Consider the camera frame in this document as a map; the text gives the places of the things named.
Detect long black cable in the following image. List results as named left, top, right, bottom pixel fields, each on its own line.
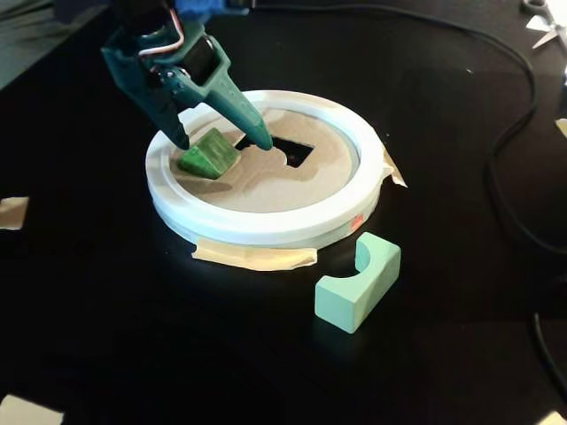
left=254, top=0, right=567, bottom=258

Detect white red servo wire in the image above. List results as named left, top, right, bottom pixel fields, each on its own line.
left=139, top=8, right=185, bottom=58

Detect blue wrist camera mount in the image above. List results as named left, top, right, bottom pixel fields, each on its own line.
left=175, top=0, right=256, bottom=17

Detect grey metal scissors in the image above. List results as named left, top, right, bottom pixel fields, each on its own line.
left=520, top=0, right=567, bottom=50

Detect short black cable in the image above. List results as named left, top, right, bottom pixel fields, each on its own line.
left=531, top=312, right=567, bottom=404

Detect white round shape sorter ring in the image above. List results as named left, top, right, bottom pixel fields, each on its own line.
left=144, top=89, right=385, bottom=249

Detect wide beige masking tape strip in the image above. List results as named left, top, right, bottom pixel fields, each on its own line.
left=190, top=236, right=318, bottom=272

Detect dark green wooden cube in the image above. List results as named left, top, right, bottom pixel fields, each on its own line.
left=176, top=127, right=242, bottom=181

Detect cardboard insert with shape holes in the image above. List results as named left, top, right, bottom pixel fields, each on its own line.
left=169, top=107, right=361, bottom=213

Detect small beige masking tape strip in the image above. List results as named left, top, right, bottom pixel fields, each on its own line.
left=380, top=145, right=408, bottom=189

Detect teal gripper with motor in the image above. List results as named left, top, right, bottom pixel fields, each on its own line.
left=100, top=17, right=273, bottom=150

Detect mint green arch block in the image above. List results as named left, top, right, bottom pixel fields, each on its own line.
left=314, top=231, right=402, bottom=335

